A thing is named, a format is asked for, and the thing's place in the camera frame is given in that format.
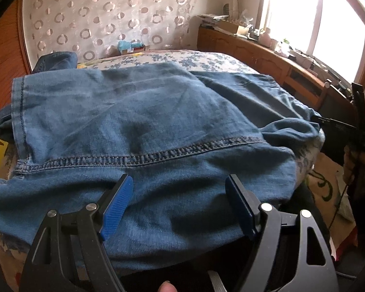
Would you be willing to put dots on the beige printed bag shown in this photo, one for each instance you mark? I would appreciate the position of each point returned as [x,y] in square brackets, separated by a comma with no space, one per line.
[325,182]

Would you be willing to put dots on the green capped bottle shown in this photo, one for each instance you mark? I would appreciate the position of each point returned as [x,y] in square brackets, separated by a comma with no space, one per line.
[286,45]

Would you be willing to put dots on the colourful flower print blanket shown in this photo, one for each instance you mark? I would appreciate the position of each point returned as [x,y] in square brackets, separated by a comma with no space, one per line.
[85,64]

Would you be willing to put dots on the dark blue jeans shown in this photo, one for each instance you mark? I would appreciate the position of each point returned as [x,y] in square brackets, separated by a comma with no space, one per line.
[56,62]

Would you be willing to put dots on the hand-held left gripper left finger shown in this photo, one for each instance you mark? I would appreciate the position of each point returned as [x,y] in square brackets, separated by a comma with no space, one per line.
[117,206]

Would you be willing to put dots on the person's right hand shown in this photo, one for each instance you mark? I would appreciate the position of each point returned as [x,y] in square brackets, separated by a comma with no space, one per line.
[357,167]

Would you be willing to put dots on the pink bottle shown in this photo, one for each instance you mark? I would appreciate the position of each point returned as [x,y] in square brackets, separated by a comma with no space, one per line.
[265,38]

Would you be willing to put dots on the wooden framed window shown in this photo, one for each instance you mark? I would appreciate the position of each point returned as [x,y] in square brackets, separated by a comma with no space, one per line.
[307,15]

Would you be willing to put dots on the dark round object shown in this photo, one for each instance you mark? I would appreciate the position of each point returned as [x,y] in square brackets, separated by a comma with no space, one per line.
[226,8]

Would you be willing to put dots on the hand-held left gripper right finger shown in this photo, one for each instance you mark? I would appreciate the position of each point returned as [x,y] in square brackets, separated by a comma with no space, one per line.
[240,206]

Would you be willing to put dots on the open cardboard box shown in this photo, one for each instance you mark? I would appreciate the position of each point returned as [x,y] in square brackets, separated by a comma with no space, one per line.
[231,28]

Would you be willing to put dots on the brown slatted wooden wardrobe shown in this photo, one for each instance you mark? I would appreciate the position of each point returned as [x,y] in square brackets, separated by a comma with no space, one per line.
[6,45]

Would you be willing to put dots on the light blue denim pants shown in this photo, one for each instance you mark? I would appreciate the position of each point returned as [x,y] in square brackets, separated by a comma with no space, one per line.
[140,112]

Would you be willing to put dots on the circle patterned sheer curtain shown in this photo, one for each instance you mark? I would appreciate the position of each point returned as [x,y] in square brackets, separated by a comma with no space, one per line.
[109,15]

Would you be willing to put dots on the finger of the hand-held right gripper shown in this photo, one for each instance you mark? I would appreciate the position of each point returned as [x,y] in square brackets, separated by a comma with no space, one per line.
[334,122]
[359,106]

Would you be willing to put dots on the clear plastic bag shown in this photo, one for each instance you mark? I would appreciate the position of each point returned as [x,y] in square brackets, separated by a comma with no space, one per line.
[247,16]

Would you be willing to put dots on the person's left hand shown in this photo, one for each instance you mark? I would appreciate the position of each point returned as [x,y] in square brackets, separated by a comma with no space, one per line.
[168,287]

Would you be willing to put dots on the cardboard box with blue packets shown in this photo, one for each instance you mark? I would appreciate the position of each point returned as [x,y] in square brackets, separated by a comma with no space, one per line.
[133,47]

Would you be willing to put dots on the stack of papers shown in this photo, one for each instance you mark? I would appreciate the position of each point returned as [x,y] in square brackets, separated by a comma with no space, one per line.
[213,19]

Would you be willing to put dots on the long wooden cabinet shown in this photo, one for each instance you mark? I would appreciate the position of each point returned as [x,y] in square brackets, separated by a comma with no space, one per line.
[261,57]

